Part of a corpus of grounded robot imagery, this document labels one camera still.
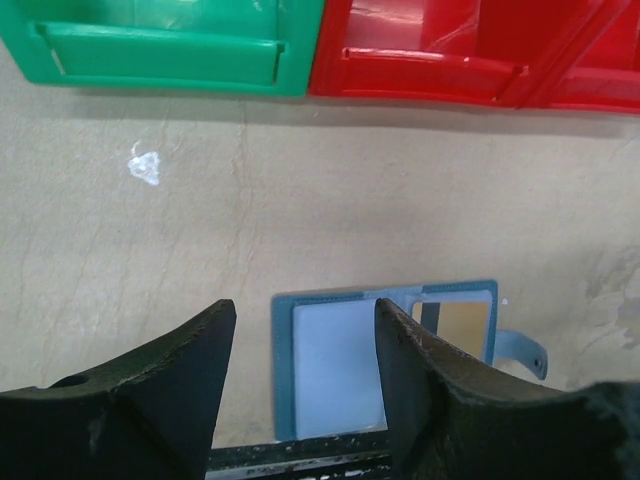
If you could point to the green plastic bin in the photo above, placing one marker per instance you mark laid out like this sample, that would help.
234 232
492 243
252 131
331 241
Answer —
242 47

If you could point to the blue card holder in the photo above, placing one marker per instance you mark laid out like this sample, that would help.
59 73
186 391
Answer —
325 370

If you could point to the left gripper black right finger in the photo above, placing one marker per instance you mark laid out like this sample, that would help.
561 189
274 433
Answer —
451 416

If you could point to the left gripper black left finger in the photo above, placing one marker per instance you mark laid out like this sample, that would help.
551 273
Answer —
147 414

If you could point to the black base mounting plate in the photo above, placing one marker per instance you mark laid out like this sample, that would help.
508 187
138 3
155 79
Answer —
348 457

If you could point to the red double plastic bin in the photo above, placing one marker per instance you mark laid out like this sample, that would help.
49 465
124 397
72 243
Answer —
581 55

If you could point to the orange yellow credit card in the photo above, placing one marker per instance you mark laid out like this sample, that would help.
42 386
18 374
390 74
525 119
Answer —
464 326

